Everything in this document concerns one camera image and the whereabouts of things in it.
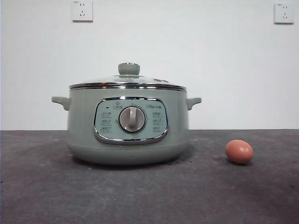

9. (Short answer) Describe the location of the brown egg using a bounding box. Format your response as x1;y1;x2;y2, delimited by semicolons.
225;139;254;165

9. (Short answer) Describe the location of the white wall socket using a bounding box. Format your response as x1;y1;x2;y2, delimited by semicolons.
274;2;295;25
71;0;93;23

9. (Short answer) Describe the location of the glass lid with green knob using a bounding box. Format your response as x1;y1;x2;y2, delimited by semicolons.
69;62;187;90

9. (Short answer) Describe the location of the green electric cooking pot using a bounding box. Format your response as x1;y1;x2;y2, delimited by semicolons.
51;86;202;166

